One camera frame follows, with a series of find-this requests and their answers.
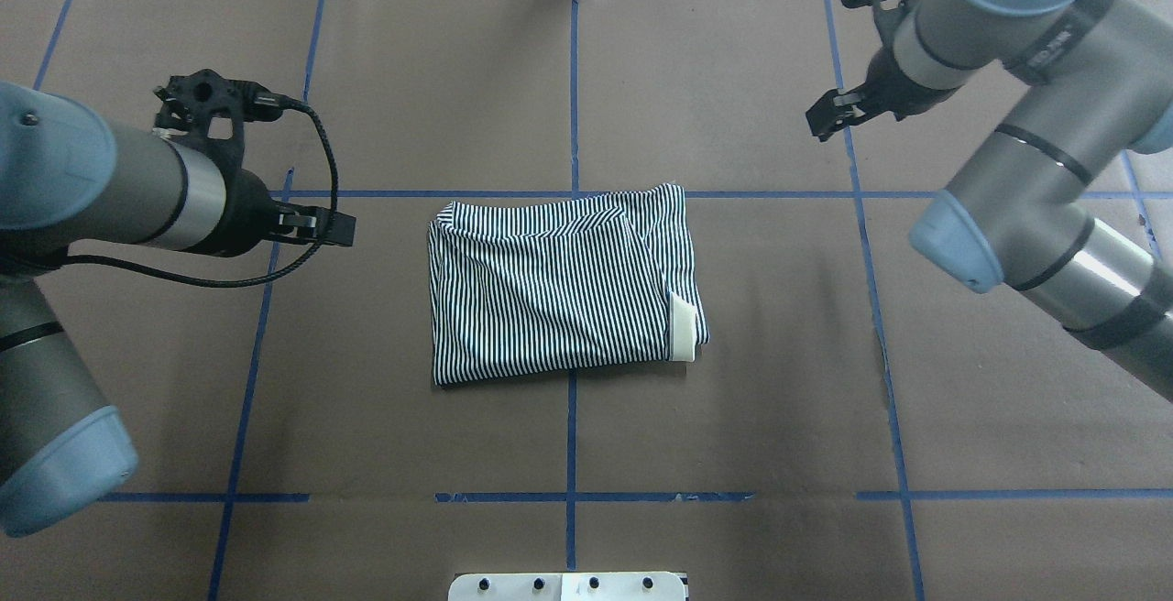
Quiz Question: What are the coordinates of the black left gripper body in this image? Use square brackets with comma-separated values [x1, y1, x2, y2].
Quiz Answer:
[211, 169, 278, 257]

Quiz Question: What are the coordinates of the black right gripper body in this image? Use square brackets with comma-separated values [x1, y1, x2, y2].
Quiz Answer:
[861, 49, 960, 121]

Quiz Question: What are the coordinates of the striped polo shirt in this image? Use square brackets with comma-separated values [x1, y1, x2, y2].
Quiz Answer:
[428, 183, 711, 387]

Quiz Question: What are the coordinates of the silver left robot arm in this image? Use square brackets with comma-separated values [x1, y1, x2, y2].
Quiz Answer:
[1, 70, 355, 538]

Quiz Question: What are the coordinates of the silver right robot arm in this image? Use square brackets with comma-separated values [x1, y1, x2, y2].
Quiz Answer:
[806, 0, 1172, 398]

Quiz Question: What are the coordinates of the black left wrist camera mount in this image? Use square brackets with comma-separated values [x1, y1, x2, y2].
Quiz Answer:
[152, 68, 306, 178]

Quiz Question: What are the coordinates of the white pedestal column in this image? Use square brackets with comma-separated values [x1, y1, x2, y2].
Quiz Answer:
[447, 570, 690, 600]

